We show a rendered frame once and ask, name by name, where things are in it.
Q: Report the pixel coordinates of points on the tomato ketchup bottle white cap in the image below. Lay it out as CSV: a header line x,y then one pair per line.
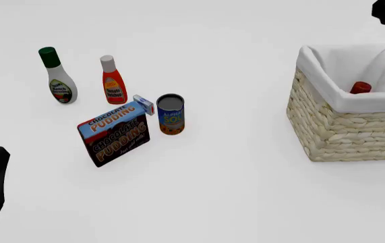
x,y
114,86

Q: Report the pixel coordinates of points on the small white and blue box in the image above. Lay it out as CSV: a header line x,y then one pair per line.
x,y
144,104

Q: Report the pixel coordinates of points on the bbq sauce bottle red cap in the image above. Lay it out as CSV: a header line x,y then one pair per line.
x,y
360,87

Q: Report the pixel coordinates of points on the white cloth basket liner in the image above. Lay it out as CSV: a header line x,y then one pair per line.
x,y
327,76

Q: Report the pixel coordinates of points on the ranch dressing bottle green cap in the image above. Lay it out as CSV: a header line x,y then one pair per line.
x,y
61,83

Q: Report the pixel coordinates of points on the woven wicker basket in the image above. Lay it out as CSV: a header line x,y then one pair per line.
x,y
344,134

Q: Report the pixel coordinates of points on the alphabet soup can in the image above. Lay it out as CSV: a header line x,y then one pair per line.
x,y
171,116

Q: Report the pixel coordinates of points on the chocolate pudding box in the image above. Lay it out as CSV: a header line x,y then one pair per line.
x,y
118,136

